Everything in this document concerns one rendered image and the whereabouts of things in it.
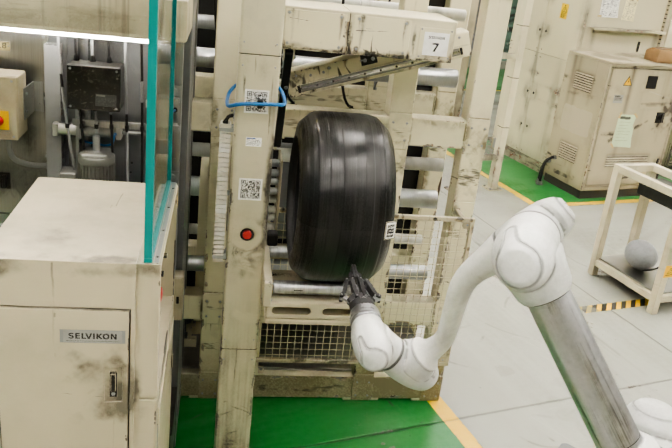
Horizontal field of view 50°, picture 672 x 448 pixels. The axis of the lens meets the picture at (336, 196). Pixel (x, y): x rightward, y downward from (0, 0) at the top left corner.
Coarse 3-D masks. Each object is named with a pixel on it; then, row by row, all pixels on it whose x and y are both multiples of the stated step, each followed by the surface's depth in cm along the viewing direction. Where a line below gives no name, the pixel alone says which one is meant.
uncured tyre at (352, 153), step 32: (320, 128) 229; (352, 128) 231; (384, 128) 237; (320, 160) 222; (352, 160) 223; (384, 160) 226; (288, 192) 267; (320, 192) 220; (352, 192) 221; (384, 192) 223; (288, 224) 264; (320, 224) 221; (352, 224) 222; (384, 224) 224; (288, 256) 251; (320, 256) 227; (352, 256) 228; (384, 256) 233
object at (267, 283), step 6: (264, 258) 251; (264, 264) 247; (270, 264) 247; (264, 270) 242; (270, 270) 243; (264, 276) 238; (270, 276) 239; (264, 282) 236; (270, 282) 236; (264, 288) 236; (270, 288) 236; (264, 294) 237; (270, 294) 237; (264, 300) 238; (270, 300) 238; (264, 306) 239
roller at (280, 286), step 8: (280, 280) 243; (288, 280) 244; (280, 288) 241; (288, 288) 241; (296, 288) 242; (304, 288) 242; (312, 288) 243; (320, 288) 243; (328, 288) 244; (336, 288) 244
